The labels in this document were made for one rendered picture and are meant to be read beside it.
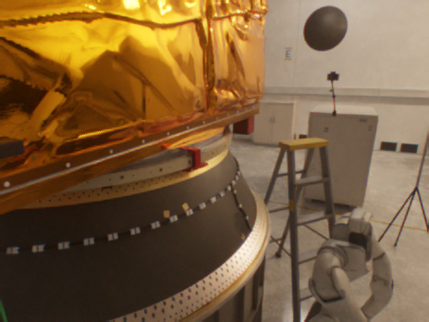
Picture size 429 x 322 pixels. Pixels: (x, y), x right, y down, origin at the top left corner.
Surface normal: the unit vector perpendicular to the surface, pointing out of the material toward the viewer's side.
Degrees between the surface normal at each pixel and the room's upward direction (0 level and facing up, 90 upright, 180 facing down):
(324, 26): 90
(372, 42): 90
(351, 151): 90
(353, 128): 90
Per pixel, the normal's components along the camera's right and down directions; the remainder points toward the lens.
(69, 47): 0.90, 0.07
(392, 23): -0.43, 0.27
